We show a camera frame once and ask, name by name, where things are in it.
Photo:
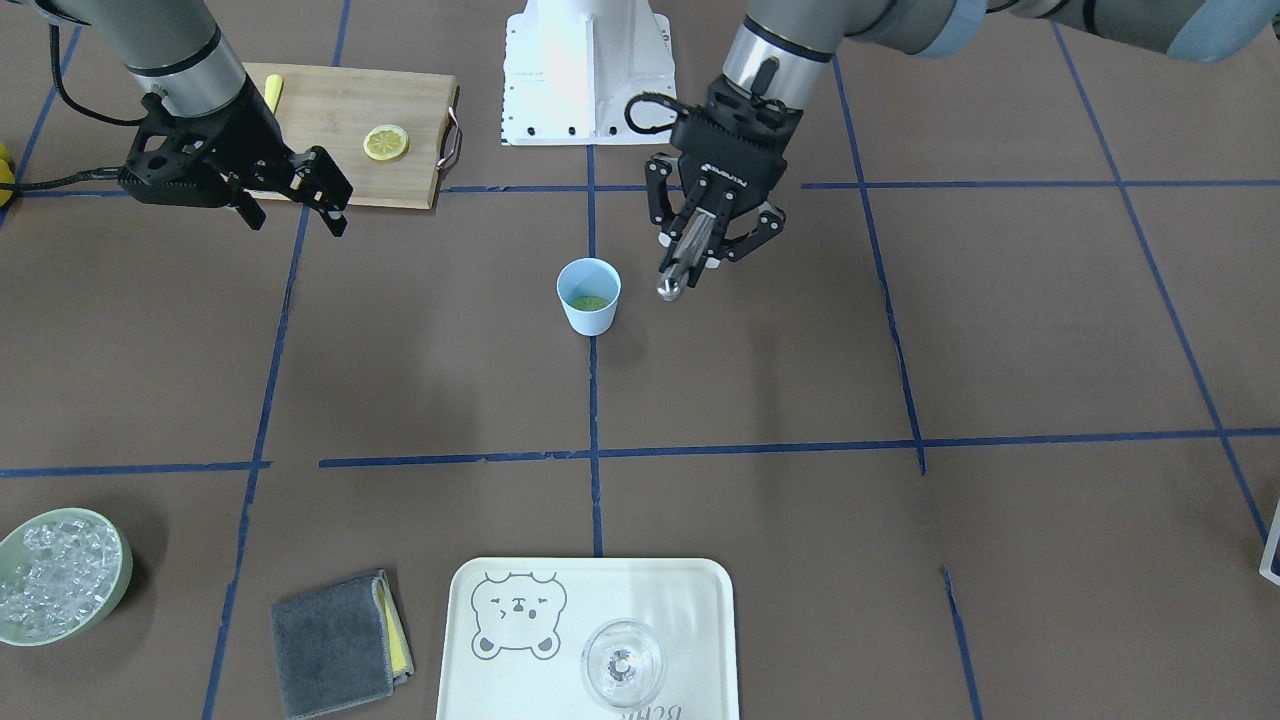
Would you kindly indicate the clear wine glass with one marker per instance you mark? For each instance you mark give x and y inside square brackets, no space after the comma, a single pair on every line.
[623,665]

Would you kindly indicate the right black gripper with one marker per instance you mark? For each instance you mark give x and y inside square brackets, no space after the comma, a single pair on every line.
[251,131]

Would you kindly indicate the green bowl of ice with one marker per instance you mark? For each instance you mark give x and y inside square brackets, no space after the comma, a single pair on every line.
[62,572]

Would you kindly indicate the bamboo cutting board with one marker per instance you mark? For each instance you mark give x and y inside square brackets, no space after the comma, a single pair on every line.
[335,107]

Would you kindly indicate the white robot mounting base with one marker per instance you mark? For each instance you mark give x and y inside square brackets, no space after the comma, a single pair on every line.
[571,67]

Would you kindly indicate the yellow plastic knife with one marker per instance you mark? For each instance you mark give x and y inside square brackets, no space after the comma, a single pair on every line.
[273,91]

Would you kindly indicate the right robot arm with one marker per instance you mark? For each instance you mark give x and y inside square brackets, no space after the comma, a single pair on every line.
[175,48]

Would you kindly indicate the cream bear serving tray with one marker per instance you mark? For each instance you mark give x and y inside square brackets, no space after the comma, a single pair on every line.
[533,638]

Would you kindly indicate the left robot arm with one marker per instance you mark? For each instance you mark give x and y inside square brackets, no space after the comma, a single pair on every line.
[710,200]

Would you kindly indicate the whole yellow lemon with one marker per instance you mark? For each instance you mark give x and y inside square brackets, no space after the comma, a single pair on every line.
[7,178]

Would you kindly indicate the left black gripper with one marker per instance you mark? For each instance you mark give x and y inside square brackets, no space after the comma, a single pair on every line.
[718,199]

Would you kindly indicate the folded grey yellow cloth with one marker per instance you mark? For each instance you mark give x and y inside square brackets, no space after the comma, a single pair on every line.
[339,646]

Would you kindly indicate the light blue paper cup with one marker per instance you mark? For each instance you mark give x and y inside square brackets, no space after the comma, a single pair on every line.
[588,290]

